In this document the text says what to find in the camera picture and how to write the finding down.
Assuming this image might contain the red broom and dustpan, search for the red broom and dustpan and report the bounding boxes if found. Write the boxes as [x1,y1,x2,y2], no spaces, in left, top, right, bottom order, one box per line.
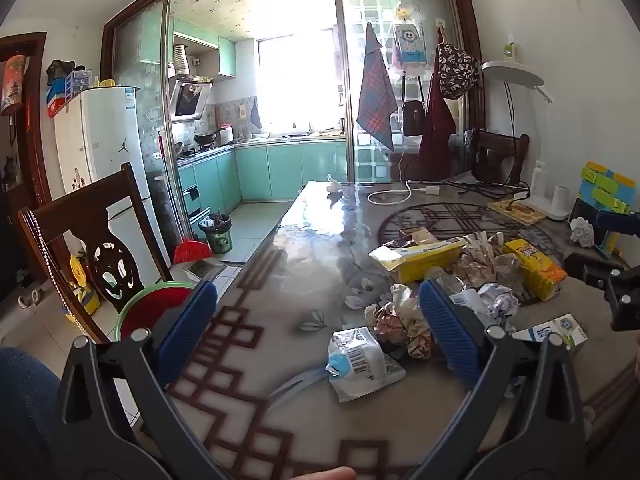
[157,130,212,265]

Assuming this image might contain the blue hanging poster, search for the blue hanging poster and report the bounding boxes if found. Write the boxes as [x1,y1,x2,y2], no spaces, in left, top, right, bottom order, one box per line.
[392,24,427,68]

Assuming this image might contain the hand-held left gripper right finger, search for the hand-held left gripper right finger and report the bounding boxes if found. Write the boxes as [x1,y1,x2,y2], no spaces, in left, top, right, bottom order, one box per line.
[405,280,586,480]

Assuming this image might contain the dark bag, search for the dark bag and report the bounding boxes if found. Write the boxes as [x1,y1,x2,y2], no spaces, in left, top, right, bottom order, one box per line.
[46,60,76,86]

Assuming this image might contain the white desk lamp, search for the white desk lamp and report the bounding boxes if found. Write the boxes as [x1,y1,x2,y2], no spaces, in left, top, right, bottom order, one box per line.
[481,60,571,222]

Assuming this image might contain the black bag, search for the black bag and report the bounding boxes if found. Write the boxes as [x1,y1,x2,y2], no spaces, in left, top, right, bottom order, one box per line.
[400,75,426,137]

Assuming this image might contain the range hood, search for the range hood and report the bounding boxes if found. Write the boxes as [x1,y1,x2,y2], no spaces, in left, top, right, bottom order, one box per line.
[170,74,215,122]

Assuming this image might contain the white foil snack wrapper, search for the white foil snack wrapper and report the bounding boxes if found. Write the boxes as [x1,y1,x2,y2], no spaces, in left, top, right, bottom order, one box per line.
[326,326,407,403]

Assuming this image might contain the yellow tissue packet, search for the yellow tissue packet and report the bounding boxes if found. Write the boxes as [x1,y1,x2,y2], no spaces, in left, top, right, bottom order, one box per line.
[369,236,468,285]

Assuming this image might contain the white refrigerator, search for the white refrigerator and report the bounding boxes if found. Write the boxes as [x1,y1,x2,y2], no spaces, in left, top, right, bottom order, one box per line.
[54,86,166,281]

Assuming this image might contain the teal kitchen base cabinets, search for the teal kitchen base cabinets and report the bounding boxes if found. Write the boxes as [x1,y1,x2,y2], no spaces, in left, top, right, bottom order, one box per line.
[177,141,348,223]

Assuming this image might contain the small brown box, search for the small brown box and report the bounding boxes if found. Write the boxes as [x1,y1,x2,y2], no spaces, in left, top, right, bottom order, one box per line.
[382,226,441,248]

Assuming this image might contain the white paper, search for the white paper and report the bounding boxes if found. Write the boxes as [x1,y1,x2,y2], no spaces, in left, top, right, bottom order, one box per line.
[477,282,521,333]

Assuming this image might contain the white crumpled tissue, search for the white crumpled tissue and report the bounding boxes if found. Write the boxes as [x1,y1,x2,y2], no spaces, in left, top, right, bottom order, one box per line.
[570,216,595,248]

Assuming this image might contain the person's leg in jeans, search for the person's leg in jeans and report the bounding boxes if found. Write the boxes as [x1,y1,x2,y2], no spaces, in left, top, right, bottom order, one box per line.
[0,347,63,480]

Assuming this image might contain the person's left hand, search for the person's left hand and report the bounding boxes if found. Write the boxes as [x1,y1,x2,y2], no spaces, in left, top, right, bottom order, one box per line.
[280,466,357,480]

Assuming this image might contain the plain wooden chair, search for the plain wooden chair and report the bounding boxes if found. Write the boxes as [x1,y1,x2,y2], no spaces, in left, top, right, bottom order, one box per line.
[450,129,531,186]

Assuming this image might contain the yellow snack packet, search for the yellow snack packet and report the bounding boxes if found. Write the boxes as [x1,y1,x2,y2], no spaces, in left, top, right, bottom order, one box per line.
[501,238,568,302]

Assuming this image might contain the white cable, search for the white cable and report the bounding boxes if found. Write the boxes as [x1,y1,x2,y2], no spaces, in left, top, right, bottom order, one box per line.
[367,180,426,206]

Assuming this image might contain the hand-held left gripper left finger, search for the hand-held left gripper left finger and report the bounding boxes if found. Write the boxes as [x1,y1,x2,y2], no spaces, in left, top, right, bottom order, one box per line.
[52,279,236,480]

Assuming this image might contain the grey dustpan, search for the grey dustpan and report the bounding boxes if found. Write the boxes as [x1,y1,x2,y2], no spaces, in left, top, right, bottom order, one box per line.
[185,259,222,282]

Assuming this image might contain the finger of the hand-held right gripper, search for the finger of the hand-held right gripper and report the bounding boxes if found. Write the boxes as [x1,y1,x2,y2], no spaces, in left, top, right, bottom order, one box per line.
[564,252,626,291]
[594,209,640,237]

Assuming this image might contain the plastic drawer box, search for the plastic drawer box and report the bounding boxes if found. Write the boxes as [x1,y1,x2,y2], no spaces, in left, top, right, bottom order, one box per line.
[65,67,96,98]

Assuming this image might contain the white milk carton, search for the white milk carton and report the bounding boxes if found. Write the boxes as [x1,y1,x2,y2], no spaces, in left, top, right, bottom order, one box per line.
[511,312,588,353]

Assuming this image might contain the patterned bag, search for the patterned bag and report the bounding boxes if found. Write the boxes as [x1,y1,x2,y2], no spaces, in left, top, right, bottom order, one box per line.
[436,42,482,100]

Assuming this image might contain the plaid towel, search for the plaid towel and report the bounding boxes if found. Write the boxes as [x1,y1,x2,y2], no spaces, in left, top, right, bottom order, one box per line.
[356,22,398,153]

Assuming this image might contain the white cup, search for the white cup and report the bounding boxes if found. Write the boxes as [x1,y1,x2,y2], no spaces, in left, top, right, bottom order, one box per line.
[551,185,572,218]

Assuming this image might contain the dark red apron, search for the dark red apron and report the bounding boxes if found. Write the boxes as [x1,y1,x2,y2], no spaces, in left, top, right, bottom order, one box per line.
[419,72,457,181]

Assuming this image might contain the red bucket with green rim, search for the red bucket with green rim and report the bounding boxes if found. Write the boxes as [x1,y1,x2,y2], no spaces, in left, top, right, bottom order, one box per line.
[116,281,201,343]

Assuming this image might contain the yellow toy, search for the yellow toy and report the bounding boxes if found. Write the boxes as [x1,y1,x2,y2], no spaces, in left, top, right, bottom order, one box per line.
[62,254,98,322]

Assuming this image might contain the green trash bin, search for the green trash bin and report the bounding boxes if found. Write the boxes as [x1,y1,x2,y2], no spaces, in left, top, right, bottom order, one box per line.
[198,213,233,255]

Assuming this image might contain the carved wooden chair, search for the carved wooden chair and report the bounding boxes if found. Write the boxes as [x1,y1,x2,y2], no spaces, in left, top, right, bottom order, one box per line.
[17,162,173,343]

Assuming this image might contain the red hanging scroll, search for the red hanging scroll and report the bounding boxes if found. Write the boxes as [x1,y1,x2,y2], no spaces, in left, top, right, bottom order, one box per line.
[0,52,28,116]

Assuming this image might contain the teal wall cabinets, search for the teal wall cabinets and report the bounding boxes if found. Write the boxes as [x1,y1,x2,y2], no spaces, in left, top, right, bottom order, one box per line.
[172,17,237,78]

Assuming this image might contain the colourful block toy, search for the colourful block toy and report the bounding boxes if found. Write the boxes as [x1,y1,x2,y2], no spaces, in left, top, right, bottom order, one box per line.
[577,161,637,258]

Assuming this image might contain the pinkish paper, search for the pinkish paper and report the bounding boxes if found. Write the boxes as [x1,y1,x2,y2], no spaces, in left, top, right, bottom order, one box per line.
[364,284,436,361]

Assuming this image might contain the blue and red box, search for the blue and red box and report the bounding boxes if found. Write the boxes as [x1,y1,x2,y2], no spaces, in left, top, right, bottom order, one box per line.
[46,80,76,120]

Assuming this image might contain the black cable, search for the black cable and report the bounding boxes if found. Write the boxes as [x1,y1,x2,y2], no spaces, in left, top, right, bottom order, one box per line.
[450,180,531,198]

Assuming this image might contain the yellow picture book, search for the yellow picture book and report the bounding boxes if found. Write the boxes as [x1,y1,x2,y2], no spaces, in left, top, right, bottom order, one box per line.
[487,199,547,226]

